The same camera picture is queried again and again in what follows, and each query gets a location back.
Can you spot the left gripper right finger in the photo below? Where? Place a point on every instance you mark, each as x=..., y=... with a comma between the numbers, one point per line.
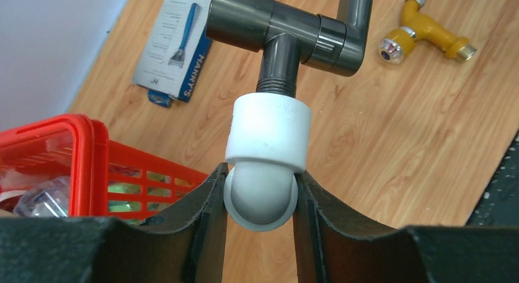
x=336, y=243

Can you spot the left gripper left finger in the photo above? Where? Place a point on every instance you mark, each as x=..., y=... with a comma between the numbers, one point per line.
x=183, y=243

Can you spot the white pvc elbow fitting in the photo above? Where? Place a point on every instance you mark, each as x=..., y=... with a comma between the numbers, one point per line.
x=267, y=146

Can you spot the dark grey metal faucet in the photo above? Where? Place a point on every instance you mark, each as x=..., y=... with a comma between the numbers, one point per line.
x=289, y=36

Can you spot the red plastic basket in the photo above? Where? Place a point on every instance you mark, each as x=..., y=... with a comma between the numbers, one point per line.
x=107, y=178

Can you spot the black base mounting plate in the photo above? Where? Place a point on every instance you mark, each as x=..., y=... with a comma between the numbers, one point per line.
x=498, y=205

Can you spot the grey blue razor box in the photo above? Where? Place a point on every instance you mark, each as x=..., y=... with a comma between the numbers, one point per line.
x=175, y=52

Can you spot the yellow brass tap valve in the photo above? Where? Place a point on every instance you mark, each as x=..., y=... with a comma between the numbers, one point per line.
x=415, y=26

